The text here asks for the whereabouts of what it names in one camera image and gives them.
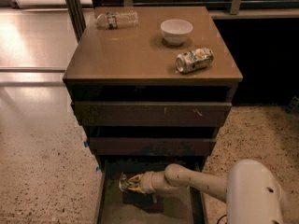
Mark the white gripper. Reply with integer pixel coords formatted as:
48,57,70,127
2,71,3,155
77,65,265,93
128,172,155,194

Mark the green jalapeno chip bag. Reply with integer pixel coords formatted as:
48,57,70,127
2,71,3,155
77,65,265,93
119,173,137,192

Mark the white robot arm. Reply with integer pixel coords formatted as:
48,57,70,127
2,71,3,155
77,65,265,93
127,159,286,224

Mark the open bottom drawer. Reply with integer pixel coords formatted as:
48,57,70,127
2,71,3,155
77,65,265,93
94,157,207,224

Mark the middle drawer front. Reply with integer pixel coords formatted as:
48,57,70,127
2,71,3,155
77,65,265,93
88,137,216,156

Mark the top drawer front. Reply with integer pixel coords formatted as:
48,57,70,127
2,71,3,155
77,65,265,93
72,102,232,127

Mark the brown drawer cabinet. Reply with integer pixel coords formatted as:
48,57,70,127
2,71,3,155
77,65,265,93
63,7,242,169

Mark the white soda can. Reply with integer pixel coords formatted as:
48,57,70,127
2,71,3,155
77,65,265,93
176,48,214,74

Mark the white bowl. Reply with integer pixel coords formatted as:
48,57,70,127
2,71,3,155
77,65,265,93
160,20,193,46

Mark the clear plastic water bottle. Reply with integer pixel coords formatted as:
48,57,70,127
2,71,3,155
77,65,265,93
95,10,139,30

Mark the dark vertical post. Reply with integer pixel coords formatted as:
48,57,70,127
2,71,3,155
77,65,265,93
65,0,86,41

